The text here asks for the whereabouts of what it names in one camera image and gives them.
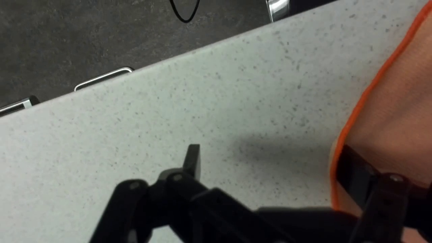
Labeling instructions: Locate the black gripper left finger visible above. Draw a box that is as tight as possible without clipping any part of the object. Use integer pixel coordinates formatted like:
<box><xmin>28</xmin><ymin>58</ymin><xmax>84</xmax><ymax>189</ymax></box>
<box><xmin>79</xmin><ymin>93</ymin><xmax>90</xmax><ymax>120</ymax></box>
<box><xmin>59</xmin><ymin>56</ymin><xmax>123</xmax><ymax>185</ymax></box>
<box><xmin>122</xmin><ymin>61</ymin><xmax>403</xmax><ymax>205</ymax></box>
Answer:
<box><xmin>88</xmin><ymin>143</ymin><xmax>272</xmax><ymax>243</ymax></box>

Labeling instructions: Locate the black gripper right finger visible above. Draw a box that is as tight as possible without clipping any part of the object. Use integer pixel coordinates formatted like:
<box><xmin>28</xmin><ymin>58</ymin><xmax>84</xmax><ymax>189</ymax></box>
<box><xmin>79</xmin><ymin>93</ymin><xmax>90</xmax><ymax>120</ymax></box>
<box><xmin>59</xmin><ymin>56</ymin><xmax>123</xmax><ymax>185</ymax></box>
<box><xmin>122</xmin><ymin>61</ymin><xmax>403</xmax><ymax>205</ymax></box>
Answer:
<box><xmin>339</xmin><ymin>144</ymin><xmax>432</xmax><ymax>243</ymax></box>

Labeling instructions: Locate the orange microfiber cloth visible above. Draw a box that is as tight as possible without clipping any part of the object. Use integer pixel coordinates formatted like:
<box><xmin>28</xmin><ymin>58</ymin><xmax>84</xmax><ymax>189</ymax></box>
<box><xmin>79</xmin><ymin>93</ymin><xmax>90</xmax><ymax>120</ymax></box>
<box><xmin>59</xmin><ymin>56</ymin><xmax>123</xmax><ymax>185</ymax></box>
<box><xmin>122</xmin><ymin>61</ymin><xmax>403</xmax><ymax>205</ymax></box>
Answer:
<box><xmin>330</xmin><ymin>0</ymin><xmax>432</xmax><ymax>243</ymax></box>

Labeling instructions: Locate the silver drawer handle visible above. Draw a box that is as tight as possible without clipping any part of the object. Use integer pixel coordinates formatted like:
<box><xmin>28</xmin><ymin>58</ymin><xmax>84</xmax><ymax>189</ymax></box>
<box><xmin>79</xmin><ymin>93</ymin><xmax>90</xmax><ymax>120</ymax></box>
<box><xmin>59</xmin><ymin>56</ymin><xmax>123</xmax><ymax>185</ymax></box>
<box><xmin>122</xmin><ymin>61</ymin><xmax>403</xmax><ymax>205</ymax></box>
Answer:
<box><xmin>73</xmin><ymin>66</ymin><xmax>136</xmax><ymax>92</ymax></box>
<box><xmin>0</xmin><ymin>97</ymin><xmax>36</xmax><ymax>116</ymax></box>

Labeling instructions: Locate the thin black floor cable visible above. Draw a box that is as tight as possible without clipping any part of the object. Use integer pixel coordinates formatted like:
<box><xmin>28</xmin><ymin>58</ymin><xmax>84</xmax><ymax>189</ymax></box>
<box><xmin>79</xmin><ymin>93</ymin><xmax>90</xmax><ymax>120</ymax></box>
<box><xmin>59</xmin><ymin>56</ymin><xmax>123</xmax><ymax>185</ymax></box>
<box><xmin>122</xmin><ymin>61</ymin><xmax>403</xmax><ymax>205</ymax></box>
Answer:
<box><xmin>168</xmin><ymin>0</ymin><xmax>203</xmax><ymax>24</ymax></box>

